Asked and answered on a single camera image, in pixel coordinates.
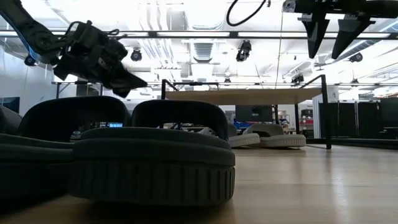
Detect white ventilation duct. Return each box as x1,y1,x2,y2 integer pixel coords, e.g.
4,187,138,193
183,0,228,30

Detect white ceiling vent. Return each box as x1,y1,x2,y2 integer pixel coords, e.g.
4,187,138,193
192,42,216,63

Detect black background monitor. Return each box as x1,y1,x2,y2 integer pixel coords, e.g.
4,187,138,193
235,105,274,123

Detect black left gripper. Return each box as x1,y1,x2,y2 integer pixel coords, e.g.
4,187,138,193
53,20,148,98

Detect black aluminium table frame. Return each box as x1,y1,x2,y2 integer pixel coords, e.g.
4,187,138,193
306,136,398,151

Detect wooden shelf with black frame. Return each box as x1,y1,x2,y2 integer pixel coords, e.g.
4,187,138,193
160,74,333,150

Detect black room partitions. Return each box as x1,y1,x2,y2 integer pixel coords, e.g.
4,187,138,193
318,98,398,140

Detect shelf with red bins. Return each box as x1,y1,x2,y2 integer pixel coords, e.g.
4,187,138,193
300,108,315,131

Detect grey slide sandal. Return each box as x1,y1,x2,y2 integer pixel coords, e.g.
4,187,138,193
228,123,261,148
244,123,307,148

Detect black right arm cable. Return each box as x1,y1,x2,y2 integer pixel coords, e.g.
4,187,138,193
226,0,269,27

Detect dark wall monitor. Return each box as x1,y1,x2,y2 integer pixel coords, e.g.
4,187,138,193
0,96,21,114

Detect black overhead light bar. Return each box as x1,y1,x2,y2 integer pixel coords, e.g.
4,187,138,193
0,29,398,40

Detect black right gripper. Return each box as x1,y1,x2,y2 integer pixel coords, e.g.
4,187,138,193
282,0,398,60

